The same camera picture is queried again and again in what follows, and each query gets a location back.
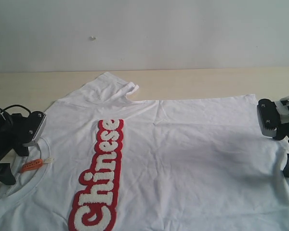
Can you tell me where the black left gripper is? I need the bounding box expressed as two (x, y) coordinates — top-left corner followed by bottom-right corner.
(0, 108), (29, 185)

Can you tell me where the white t-shirt red lettering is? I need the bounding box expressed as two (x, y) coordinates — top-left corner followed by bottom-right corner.
(0, 73), (289, 231)

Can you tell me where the orange size tag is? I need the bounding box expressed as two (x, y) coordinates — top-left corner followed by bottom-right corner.
(19, 157), (54, 173)

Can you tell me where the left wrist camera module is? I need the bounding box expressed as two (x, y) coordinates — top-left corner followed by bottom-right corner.
(19, 111), (47, 147)

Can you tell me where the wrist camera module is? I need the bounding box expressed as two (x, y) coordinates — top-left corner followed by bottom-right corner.
(19, 111), (47, 147)
(257, 99), (280, 138)

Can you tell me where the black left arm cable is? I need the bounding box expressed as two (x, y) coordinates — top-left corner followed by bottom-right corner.
(0, 103), (32, 116)

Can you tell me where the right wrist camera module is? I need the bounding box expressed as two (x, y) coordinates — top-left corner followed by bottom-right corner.
(257, 99), (280, 138)

